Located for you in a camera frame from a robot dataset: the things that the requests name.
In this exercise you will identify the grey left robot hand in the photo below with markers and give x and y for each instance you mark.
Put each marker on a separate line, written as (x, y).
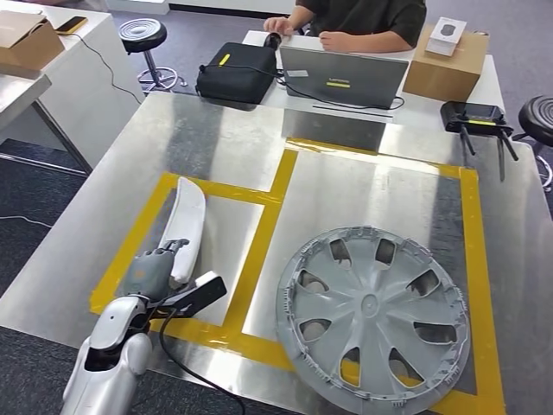
(147, 275)

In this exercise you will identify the white plastic car part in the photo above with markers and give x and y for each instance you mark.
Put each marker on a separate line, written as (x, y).
(188, 229)

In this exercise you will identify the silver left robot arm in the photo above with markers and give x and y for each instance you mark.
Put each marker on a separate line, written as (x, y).
(108, 355)

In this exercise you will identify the metal workbench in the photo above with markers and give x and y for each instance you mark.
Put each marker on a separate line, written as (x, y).
(345, 189)

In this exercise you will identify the white table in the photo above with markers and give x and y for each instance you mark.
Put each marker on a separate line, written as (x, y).
(86, 86)

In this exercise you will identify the black carrying case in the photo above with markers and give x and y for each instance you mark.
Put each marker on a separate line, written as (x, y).
(238, 74)

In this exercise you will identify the black round stool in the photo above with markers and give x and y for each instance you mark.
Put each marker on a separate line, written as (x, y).
(142, 34)
(538, 117)

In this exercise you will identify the smartphone with yellow edge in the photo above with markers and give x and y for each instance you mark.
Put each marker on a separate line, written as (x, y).
(71, 25)

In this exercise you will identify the open cardboard box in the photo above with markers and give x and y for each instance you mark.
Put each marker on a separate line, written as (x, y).
(26, 43)

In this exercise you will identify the small black round object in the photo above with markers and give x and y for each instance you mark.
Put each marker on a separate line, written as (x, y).
(272, 40)

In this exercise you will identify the grey wheel cover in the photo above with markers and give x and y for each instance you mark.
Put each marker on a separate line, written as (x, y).
(371, 303)

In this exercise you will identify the grey laptop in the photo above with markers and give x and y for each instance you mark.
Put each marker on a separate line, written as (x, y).
(341, 74)

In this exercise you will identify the person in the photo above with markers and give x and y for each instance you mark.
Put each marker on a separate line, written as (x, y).
(367, 17)

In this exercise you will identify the large closed cardboard box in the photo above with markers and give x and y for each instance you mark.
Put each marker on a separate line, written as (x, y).
(445, 74)

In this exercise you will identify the black device with antennas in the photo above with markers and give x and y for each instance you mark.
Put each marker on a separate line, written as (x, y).
(471, 117)

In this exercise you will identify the small white box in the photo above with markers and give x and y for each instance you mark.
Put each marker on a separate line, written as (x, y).
(445, 35)

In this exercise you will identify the white desk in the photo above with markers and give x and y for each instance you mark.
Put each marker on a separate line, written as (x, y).
(494, 86)

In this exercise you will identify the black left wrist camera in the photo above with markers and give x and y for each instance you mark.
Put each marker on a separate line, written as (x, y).
(195, 298)

